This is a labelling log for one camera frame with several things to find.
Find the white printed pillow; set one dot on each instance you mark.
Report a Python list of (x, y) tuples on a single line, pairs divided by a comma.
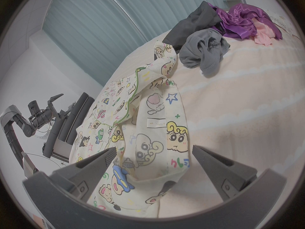
[(281, 20)]

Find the bed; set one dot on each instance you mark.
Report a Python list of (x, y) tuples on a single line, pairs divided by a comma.
[(238, 99)]

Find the blue-green curtain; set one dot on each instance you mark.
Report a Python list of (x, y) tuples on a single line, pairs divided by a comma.
[(78, 37), (171, 6)]

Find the black garment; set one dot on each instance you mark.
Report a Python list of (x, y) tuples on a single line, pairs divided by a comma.
[(188, 25)]

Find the purple satin garment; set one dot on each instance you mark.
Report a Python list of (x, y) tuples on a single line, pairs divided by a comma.
[(238, 20)]

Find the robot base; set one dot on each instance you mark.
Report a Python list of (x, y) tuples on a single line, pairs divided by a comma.
[(29, 164)]

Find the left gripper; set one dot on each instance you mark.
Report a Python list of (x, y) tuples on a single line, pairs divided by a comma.
[(45, 117)]

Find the grey garment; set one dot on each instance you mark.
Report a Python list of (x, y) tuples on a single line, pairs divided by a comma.
[(197, 51)]

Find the grey bedside table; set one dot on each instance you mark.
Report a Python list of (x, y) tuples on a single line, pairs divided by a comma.
[(234, 2)]

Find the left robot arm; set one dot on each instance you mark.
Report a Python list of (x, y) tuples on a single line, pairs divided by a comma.
[(23, 125)]

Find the pink garment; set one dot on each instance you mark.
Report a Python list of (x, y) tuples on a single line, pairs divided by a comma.
[(263, 33)]

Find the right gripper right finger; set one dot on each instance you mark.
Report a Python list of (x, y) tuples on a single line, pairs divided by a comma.
[(221, 175)]

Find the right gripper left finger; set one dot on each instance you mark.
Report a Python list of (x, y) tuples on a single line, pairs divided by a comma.
[(83, 175)]

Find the white printed pyjama top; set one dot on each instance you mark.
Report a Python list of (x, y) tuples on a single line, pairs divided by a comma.
[(152, 118)]

